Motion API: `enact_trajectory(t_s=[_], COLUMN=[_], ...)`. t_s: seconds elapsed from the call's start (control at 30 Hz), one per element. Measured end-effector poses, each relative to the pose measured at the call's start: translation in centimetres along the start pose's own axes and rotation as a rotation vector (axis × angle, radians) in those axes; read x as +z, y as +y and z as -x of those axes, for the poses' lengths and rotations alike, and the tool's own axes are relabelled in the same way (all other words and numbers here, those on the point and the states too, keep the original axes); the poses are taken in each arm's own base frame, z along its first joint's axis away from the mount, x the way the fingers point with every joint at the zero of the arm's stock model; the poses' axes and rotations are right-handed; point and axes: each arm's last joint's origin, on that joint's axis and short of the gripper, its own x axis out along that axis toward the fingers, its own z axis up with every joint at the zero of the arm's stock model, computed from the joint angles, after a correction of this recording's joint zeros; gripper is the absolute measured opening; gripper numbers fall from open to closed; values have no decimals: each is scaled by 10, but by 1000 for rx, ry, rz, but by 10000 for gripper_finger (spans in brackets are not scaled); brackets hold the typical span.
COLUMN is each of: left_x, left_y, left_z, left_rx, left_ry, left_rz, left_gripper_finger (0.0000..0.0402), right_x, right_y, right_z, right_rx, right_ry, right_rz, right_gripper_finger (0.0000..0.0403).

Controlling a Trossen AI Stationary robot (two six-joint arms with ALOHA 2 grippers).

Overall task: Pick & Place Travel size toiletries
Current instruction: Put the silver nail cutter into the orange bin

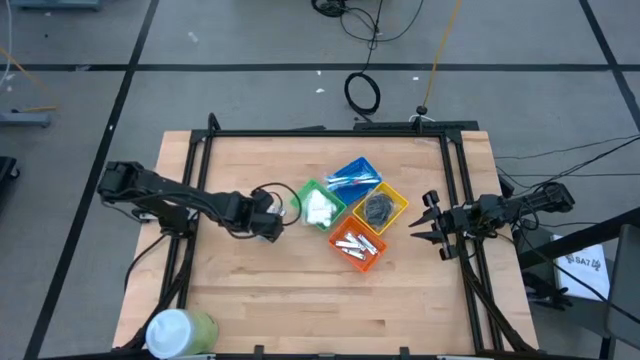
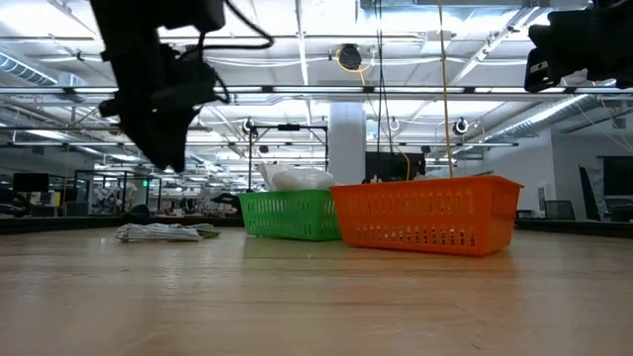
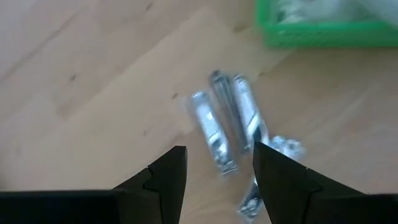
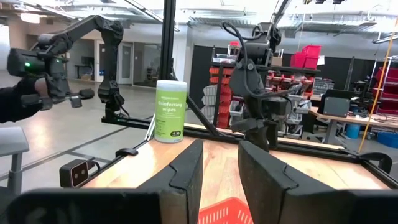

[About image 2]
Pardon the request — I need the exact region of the long ceiling light strip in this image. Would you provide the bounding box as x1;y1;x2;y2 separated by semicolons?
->
0;86;633;95

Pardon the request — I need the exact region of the white building column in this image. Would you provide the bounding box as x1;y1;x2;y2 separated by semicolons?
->
327;101;368;187

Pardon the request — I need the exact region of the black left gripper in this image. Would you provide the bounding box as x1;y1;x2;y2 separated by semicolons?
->
98;44;219;173

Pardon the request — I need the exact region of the black aluminium table frame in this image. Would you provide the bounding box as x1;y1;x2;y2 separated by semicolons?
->
0;215;633;240

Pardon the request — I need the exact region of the black desk monitor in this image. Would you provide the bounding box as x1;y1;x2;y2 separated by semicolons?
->
601;155;633;198
12;172;51;195

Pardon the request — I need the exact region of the dark mesh office chair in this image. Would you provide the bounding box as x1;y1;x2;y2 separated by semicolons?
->
543;199;578;222

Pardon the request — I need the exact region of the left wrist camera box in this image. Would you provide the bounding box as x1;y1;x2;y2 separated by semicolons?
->
160;0;227;35

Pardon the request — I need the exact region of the black hanging cable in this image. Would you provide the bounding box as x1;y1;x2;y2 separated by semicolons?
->
374;0;396;155

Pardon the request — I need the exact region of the yellow hanging cable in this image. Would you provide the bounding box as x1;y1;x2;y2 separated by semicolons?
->
436;0;455;178

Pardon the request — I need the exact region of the green plastic basket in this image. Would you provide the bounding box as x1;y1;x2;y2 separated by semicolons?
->
237;189;342;242

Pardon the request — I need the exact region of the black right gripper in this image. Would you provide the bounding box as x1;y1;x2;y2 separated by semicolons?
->
524;0;633;94

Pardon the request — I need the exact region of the silver ventilation duct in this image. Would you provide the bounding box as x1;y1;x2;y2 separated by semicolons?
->
487;93;597;140

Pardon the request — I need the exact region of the orange plastic basket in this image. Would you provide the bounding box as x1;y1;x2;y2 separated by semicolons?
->
329;174;525;258

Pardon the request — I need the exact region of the large black screen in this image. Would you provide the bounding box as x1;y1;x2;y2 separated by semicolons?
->
364;150;427;184

